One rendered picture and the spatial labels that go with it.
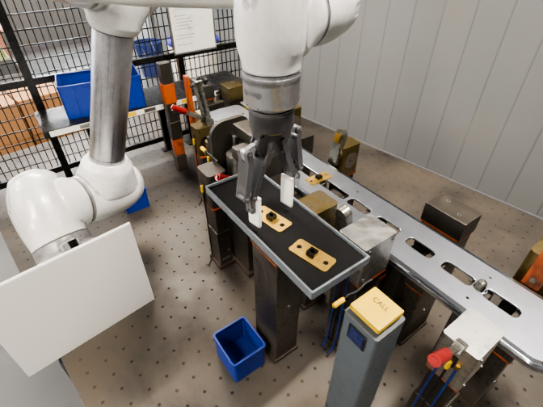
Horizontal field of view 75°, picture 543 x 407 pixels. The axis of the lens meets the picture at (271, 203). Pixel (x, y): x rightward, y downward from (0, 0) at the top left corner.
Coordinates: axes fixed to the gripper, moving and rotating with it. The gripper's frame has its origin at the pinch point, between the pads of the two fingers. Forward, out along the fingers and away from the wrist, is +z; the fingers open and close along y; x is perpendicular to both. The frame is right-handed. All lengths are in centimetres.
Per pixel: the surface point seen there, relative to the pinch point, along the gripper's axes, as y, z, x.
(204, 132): -28, 17, -62
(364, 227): -16.6, 9.1, 12.3
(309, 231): -2.7, 4.1, 7.9
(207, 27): -71, -4, -113
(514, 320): -25, 20, 44
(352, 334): 7.2, 8.7, 25.5
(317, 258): 2.0, 3.8, 13.5
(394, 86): -223, 57, -86
